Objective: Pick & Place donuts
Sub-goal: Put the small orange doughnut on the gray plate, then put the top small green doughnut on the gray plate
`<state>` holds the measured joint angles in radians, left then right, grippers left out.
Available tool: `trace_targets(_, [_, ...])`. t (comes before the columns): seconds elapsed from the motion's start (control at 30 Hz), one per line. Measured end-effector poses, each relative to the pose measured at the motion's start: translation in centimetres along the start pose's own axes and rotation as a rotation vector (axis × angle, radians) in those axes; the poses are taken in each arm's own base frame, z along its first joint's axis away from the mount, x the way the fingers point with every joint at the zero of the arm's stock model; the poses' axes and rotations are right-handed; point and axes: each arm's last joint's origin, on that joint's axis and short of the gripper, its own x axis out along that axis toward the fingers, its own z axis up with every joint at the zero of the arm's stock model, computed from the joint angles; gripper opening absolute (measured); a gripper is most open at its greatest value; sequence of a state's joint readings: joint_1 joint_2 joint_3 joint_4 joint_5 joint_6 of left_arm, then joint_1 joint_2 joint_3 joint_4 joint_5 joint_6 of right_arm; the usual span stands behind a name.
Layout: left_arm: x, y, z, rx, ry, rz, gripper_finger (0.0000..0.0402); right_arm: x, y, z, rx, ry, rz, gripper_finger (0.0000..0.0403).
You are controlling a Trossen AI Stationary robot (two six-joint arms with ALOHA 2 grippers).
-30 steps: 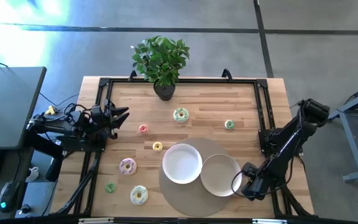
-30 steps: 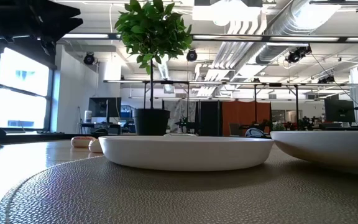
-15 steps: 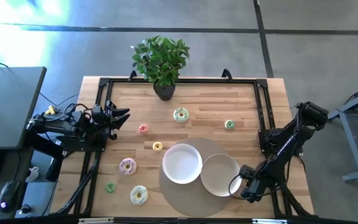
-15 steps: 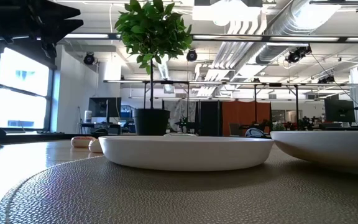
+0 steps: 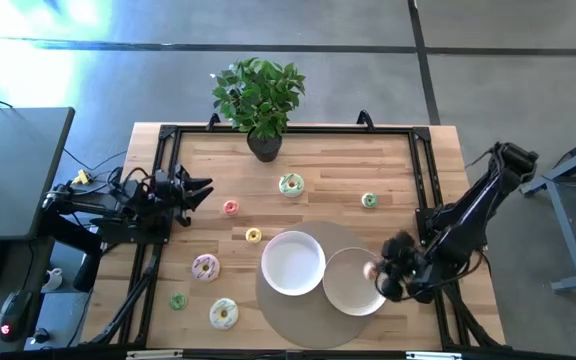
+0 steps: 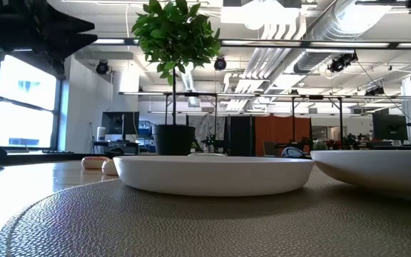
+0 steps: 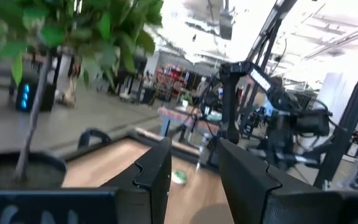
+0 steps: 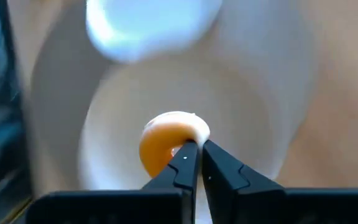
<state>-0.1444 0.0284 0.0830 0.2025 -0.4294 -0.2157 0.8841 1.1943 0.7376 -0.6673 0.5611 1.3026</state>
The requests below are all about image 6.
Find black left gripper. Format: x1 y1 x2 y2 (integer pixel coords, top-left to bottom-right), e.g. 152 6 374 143
0 0 98 75

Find black ceiling spot lamp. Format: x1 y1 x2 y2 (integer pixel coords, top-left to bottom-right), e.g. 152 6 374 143
95 59 110 76
213 56 228 71

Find black computer monitor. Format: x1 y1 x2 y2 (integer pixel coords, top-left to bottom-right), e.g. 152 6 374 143
372 114 409 142
101 111 141 136

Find small green potted tree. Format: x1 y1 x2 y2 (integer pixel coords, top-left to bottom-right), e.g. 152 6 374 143
131 0 223 126

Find small beige objects behind plate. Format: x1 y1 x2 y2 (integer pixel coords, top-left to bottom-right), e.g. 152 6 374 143
81 156 111 170

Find white frosted donut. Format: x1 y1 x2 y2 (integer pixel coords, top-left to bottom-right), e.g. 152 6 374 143
101 158 120 176

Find black plant pot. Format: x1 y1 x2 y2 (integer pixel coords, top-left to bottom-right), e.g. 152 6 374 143
151 124 196 156

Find black partition panel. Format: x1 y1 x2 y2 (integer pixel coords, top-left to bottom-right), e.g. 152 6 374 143
226 116 255 157

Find white round shallow bowl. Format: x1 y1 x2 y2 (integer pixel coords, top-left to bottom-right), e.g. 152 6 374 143
112 154 315 198

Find black overhead beam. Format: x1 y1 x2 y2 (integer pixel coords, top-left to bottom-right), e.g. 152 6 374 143
90 37 411 50

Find grey woven round placemat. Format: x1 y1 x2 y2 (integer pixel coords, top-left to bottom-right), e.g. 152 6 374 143
0 166 411 257

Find orange partition panel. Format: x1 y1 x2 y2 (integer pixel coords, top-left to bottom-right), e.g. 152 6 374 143
254 116 312 156

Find white round plate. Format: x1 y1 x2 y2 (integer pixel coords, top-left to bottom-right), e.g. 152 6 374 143
310 148 411 203

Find silver ceiling air duct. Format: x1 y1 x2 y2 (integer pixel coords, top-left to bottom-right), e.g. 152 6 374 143
293 0 394 74

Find black ceiling camera rig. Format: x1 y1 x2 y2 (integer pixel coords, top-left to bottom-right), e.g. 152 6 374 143
328 51 359 74

